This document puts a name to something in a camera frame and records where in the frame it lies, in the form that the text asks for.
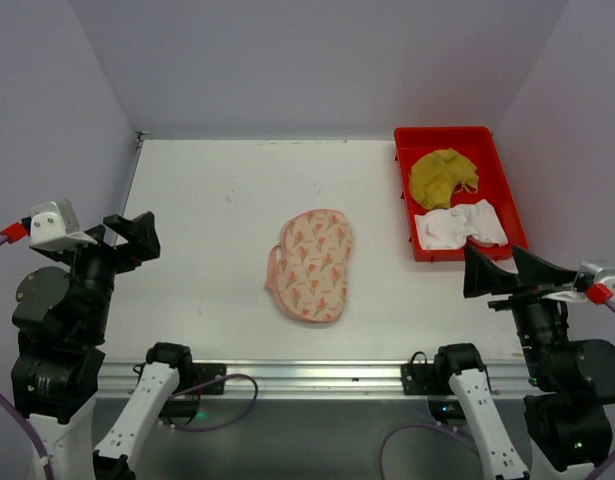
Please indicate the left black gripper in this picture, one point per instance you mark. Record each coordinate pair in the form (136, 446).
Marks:
(99, 248)

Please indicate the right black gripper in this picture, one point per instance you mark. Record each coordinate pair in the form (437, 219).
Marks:
(525, 291)

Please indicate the white bra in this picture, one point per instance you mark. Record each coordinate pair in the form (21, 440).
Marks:
(451, 229)

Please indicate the mustard yellow bra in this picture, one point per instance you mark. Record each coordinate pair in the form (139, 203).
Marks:
(438, 175)

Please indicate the floral mesh laundry bag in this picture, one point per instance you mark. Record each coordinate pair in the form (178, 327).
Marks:
(307, 268)

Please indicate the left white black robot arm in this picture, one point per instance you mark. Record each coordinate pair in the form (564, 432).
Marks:
(61, 317)

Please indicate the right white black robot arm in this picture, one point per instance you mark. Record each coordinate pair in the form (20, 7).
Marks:
(570, 434)

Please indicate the red plastic tray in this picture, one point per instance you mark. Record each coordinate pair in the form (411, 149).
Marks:
(477, 144)

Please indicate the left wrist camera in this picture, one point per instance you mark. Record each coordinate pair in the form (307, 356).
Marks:
(50, 227)

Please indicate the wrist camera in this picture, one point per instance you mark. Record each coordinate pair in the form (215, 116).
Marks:
(594, 283)
(50, 227)

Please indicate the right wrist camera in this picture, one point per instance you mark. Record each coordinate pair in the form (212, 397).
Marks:
(594, 283)

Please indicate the aluminium mounting rail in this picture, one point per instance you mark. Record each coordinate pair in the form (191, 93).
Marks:
(314, 380)

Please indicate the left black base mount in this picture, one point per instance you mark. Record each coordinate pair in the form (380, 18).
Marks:
(183, 410)

